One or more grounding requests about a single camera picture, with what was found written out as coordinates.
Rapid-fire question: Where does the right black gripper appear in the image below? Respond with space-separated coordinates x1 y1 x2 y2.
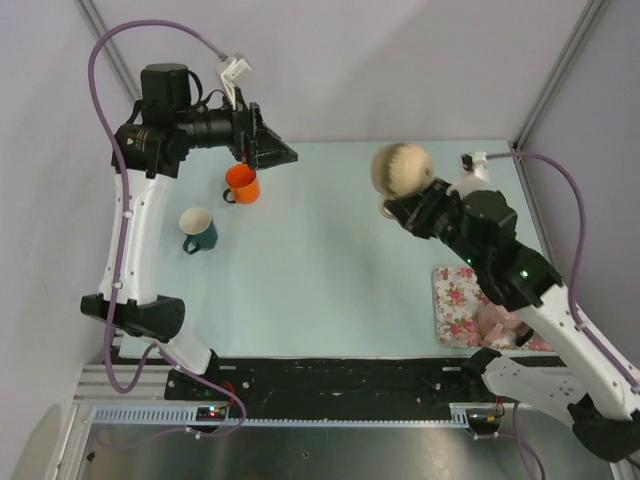
384 177 486 270

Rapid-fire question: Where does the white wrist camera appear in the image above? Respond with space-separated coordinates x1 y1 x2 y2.
458 151 491 196
216 54 252 109

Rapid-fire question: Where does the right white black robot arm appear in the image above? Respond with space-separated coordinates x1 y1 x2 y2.
385 179 639 463

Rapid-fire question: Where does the left aluminium frame post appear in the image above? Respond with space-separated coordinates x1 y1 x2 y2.
73 0 140 106

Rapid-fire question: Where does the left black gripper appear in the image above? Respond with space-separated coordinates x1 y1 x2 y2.
175 86 297 170

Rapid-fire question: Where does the dark green mug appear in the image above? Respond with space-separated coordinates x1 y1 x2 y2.
179 207 218 255

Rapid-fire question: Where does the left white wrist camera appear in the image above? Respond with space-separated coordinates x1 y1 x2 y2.
216 54 252 109

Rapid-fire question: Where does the orange mug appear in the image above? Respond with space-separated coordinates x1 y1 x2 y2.
223 164 260 204

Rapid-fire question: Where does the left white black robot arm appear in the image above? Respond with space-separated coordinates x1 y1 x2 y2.
81 56 298 399

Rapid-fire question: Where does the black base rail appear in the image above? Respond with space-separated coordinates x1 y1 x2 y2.
164 355 522 421

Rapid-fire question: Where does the right aluminium frame post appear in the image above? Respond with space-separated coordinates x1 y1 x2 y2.
511 0 611 151

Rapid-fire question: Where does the aluminium frame post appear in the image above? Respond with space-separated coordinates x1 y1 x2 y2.
73 0 140 106
511 0 611 151

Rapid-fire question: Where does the front aluminium frame rail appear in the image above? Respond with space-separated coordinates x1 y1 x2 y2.
73 364 171 404

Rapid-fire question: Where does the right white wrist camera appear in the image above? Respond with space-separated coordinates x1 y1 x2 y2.
458 151 491 196

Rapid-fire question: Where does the cream mug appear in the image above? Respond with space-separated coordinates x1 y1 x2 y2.
371 143 435 219

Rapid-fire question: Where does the floral tray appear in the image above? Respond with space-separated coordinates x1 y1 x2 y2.
433 267 552 353

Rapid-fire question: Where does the pink mug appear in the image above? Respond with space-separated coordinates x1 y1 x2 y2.
478 304 529 348

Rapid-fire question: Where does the grey cable duct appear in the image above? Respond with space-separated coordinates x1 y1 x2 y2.
93 405 469 428

